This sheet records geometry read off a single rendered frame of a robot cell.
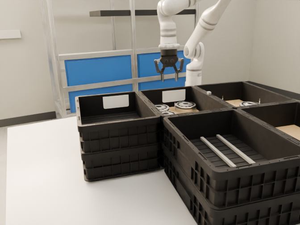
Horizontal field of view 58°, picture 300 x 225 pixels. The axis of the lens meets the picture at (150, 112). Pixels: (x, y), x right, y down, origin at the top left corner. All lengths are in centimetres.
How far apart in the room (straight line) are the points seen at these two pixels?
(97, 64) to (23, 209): 217
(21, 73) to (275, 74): 388
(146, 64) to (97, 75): 59
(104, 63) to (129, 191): 216
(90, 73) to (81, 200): 213
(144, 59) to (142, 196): 236
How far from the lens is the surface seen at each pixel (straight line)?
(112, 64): 304
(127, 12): 309
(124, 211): 92
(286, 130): 123
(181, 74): 341
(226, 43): 495
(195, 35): 154
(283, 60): 494
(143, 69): 318
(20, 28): 372
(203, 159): 72
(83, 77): 297
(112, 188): 102
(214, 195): 72
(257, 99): 148
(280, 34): 497
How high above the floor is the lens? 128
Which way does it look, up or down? 19 degrees down
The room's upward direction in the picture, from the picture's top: 1 degrees counter-clockwise
